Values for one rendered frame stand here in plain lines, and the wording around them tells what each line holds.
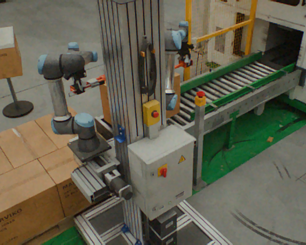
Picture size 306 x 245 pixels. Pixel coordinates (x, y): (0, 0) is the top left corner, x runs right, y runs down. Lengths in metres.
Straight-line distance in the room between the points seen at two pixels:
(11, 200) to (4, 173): 0.33
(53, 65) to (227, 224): 2.01
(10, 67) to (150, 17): 2.86
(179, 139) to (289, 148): 2.24
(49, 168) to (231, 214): 1.64
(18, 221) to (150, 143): 1.37
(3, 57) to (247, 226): 3.14
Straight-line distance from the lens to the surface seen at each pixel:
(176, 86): 3.10
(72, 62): 2.05
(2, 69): 4.42
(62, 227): 3.21
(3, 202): 2.89
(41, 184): 2.92
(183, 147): 2.01
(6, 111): 5.00
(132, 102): 1.88
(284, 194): 3.56
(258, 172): 3.72
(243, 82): 4.15
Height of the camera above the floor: 2.49
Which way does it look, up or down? 35 degrees down
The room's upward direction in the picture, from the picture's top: 3 degrees counter-clockwise
